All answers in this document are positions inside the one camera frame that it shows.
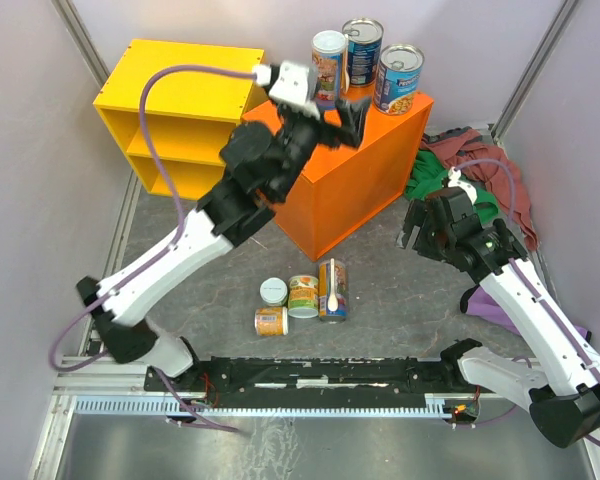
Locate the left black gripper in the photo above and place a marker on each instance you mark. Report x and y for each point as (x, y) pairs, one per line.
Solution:
(349, 133)

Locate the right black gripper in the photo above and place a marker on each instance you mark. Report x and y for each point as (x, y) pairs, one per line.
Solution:
(418, 215)

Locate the white plastic spoon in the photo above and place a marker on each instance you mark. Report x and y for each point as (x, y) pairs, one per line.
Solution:
(345, 80)
(332, 301)

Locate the blue Progresso soup can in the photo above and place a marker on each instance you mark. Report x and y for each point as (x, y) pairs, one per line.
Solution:
(397, 78)

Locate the yellow soup can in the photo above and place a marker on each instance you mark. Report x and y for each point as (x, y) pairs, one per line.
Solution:
(327, 48)

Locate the dark blue soup can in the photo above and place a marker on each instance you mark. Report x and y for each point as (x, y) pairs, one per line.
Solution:
(364, 36)

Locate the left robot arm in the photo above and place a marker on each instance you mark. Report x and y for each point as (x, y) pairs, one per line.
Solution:
(261, 168)

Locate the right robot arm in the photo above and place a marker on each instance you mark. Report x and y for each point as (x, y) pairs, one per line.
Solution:
(562, 395)

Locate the green cloth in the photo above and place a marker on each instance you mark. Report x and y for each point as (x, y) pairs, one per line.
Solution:
(427, 176)

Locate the orange wooden box cabinet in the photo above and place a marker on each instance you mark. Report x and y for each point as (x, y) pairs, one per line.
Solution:
(340, 190)

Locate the red pink cloth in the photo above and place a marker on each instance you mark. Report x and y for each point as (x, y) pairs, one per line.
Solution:
(488, 164)

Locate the yellow blue upright can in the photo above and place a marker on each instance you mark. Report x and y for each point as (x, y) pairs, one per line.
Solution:
(342, 292)

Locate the purple cloth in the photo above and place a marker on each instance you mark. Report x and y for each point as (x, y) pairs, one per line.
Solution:
(477, 302)

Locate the green label noodle cup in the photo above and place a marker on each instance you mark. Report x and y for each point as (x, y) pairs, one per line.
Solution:
(303, 298)

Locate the white lid small jar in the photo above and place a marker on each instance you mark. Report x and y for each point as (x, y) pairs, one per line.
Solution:
(274, 291)

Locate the yellow open shelf cabinet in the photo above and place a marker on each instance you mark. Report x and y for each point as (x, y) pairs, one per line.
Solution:
(190, 115)

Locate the orange label small jar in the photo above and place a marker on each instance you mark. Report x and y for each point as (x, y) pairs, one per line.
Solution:
(271, 321)

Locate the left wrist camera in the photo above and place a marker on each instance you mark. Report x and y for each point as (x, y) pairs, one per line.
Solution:
(290, 84)

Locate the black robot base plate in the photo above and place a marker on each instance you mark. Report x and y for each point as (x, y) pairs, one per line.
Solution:
(313, 384)

